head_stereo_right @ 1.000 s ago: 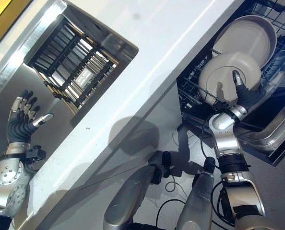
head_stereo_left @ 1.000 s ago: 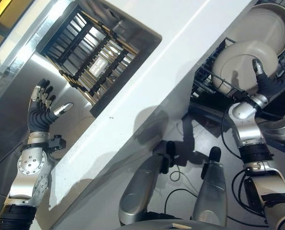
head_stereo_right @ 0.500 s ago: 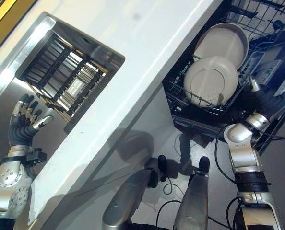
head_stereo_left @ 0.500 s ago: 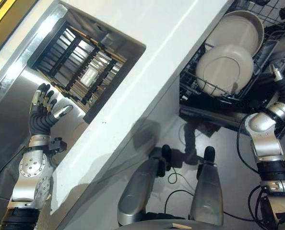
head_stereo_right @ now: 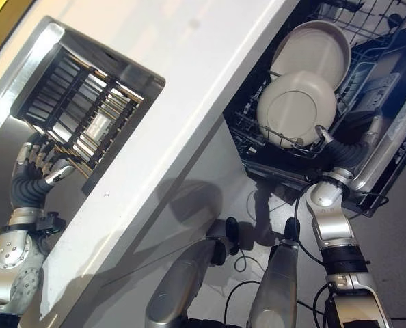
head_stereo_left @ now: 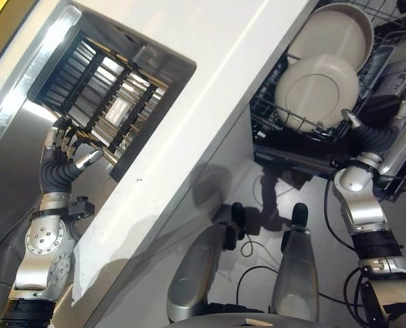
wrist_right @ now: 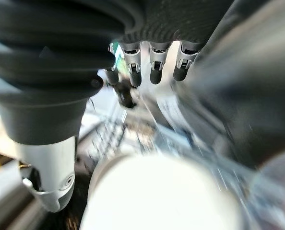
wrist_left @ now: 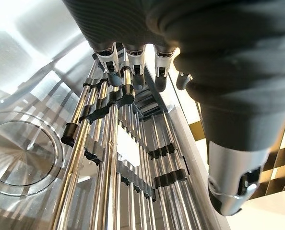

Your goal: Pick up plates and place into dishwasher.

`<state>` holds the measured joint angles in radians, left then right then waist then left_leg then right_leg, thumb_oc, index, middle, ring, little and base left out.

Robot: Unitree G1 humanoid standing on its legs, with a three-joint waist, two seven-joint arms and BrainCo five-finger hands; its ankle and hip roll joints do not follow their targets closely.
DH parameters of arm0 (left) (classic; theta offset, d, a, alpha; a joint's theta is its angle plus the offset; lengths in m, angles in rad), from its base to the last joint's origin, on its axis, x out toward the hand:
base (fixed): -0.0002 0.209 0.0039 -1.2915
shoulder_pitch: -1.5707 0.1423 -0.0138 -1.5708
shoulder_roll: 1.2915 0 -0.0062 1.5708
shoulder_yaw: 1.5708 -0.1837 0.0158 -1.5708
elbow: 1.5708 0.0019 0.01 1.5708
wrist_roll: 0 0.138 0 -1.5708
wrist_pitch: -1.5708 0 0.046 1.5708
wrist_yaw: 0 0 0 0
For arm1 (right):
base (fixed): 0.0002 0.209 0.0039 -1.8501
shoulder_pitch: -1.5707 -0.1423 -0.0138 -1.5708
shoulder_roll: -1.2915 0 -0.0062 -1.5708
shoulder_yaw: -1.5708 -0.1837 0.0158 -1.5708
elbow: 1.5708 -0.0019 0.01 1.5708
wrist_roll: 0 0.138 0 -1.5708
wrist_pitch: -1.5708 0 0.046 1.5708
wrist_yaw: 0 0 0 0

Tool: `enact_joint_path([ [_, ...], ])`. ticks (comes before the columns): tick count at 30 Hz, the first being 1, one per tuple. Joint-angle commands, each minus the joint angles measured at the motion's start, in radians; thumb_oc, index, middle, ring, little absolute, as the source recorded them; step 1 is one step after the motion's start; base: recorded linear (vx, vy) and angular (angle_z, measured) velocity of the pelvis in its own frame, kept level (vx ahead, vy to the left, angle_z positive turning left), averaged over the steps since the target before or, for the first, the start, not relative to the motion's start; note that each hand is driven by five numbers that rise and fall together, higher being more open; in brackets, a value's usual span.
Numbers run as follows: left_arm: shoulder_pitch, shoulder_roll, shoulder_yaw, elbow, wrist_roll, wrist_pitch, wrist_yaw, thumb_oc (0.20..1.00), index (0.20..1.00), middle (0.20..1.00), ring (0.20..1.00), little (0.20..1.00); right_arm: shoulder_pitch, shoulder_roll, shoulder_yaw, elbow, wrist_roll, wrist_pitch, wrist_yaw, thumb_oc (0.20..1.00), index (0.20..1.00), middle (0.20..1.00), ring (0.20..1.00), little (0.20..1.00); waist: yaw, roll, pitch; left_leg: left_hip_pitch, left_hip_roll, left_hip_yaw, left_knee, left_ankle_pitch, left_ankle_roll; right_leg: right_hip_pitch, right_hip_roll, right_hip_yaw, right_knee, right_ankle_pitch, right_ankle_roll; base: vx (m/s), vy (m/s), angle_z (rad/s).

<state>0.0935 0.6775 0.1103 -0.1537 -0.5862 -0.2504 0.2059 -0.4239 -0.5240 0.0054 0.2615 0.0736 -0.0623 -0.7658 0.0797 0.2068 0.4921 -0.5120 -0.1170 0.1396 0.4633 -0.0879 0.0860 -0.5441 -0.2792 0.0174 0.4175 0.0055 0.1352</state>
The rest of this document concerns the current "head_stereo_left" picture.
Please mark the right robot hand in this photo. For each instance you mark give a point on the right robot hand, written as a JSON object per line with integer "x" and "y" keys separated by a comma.
{"x": 374, "y": 136}

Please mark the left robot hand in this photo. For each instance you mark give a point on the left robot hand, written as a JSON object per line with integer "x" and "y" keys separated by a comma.
{"x": 54, "y": 172}

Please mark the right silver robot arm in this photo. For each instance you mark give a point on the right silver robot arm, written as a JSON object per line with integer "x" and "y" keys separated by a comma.
{"x": 363, "y": 205}

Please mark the silver dishwasher door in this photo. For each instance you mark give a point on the silver dishwasher door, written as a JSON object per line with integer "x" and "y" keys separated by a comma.
{"x": 403, "y": 143}

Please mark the grey cutlery basket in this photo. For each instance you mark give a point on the grey cutlery basket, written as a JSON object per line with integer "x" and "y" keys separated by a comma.
{"x": 396, "y": 73}

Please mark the black dish drying rack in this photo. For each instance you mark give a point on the black dish drying rack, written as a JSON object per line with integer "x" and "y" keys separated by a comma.
{"x": 97, "y": 92}

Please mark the right dark robot foot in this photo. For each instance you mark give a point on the right dark robot foot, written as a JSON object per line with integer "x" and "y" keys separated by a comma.
{"x": 299, "y": 213}

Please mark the dark robot foot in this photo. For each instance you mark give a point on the dark robot foot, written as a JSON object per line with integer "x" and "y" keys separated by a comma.
{"x": 299, "y": 213}
{"x": 239, "y": 215}

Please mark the large cream plate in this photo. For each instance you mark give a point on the large cream plate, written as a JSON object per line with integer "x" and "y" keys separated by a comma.
{"x": 336, "y": 30}

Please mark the left dark robot foot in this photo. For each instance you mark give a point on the left dark robot foot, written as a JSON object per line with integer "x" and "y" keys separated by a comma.
{"x": 239, "y": 215}

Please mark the right silver robot leg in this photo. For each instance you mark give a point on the right silver robot leg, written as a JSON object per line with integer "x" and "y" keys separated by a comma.
{"x": 297, "y": 273}

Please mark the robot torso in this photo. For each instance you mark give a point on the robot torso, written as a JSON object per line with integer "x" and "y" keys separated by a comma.
{"x": 230, "y": 321}

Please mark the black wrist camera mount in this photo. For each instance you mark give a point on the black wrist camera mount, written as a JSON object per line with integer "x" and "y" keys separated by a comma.
{"x": 81, "y": 207}

